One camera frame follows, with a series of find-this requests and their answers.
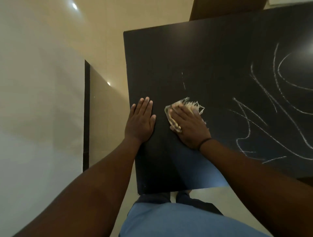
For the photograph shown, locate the person's left hand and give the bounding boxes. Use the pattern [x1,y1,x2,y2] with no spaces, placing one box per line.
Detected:
[125,97,157,144]

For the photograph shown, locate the person's right hand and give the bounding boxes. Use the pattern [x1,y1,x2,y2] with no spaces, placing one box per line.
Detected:
[169,104,212,150]

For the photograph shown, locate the striped fringed cloth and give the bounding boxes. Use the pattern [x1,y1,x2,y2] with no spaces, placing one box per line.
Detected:
[164,97,207,133]

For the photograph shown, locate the tan moulded chair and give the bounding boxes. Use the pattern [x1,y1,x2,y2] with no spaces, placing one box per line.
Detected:
[189,0,268,22]
[297,176,313,188]

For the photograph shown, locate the person's left forearm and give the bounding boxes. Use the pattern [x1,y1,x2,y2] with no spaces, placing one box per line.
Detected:
[12,137,142,237]

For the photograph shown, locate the person's right forearm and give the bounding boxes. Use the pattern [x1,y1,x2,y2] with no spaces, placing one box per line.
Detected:
[199,139,313,237]

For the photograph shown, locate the person's dark trousers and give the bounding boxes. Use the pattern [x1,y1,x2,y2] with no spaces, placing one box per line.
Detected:
[134,190,223,216]

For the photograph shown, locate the person's blue shirt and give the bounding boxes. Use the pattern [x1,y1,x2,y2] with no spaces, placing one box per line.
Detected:
[118,202,269,237]

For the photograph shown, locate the black wristband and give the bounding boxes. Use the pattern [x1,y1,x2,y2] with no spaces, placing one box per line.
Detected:
[197,137,213,151]

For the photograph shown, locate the black chalk-marked table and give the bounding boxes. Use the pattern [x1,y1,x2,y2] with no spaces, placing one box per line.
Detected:
[123,8,313,196]

